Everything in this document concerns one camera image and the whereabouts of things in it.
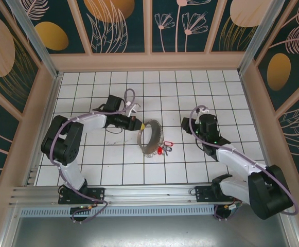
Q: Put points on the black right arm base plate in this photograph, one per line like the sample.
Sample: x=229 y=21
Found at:
x=203 y=194

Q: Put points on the aluminium table side rail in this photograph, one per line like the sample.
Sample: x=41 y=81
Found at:
x=254 y=123
x=46 y=108

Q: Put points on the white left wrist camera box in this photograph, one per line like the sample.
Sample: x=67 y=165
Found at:
x=131 y=109

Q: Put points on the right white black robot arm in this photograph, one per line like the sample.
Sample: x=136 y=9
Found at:
x=234 y=159

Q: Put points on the key with red framed tag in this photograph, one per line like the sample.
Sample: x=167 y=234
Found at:
x=167 y=143

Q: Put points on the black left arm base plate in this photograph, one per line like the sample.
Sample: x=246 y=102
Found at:
x=97 y=193

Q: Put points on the grey metal sheet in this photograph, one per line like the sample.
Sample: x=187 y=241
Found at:
x=149 y=231

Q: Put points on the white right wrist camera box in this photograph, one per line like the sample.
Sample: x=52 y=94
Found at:
x=204 y=110

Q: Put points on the yellow power connector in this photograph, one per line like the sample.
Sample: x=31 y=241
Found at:
x=230 y=207
x=88 y=207

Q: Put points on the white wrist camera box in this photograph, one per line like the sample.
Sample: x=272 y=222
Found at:
x=204 y=110
x=131 y=109

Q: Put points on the key with blue tag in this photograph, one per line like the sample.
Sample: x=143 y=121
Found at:
x=169 y=149

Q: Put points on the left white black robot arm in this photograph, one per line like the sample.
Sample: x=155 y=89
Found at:
x=92 y=123

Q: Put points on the aluminium mounting rail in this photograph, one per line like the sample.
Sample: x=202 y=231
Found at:
x=149 y=193

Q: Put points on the aluminium corner post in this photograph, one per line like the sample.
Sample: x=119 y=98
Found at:
x=258 y=38
x=37 y=41

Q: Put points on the grey keyring band with rings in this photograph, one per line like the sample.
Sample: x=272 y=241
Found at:
x=149 y=149

